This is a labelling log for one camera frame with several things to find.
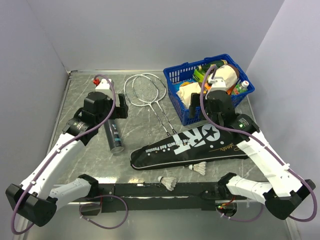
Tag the orange snack box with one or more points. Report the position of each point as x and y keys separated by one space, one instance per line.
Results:
x=207 y=88

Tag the black racket bag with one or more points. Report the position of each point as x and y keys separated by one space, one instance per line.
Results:
x=204 y=143

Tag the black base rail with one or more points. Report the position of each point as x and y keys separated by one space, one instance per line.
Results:
x=155 y=196

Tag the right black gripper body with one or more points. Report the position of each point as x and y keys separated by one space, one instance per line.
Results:
x=211 y=116

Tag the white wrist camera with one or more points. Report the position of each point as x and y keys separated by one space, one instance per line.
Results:
x=102 y=85
x=217 y=84

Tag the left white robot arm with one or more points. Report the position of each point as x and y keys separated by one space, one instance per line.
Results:
x=35 y=199

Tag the beige paper bag roll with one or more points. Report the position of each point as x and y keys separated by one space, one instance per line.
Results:
x=230 y=74

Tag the black shuttlecock tube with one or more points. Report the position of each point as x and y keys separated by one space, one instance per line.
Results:
x=113 y=137

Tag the green snack box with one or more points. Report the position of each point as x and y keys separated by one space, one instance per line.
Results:
x=198 y=75

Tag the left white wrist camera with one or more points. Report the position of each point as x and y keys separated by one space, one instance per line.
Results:
x=102 y=85

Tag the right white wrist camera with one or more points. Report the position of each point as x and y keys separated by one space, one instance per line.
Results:
x=217 y=84

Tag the dark green bottle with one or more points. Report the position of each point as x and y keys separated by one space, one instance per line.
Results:
x=217 y=63

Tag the green plastic bottle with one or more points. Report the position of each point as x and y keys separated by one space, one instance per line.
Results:
x=240 y=88

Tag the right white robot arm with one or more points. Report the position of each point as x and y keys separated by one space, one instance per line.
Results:
x=284 y=190

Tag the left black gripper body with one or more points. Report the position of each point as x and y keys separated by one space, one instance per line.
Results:
x=109 y=104

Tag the blue plastic basket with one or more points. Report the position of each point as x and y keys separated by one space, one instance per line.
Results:
x=184 y=72

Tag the white badminton racket left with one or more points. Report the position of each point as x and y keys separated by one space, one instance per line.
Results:
x=128 y=92

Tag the white shuttlecock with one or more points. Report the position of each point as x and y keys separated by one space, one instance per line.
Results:
x=168 y=182
x=199 y=168

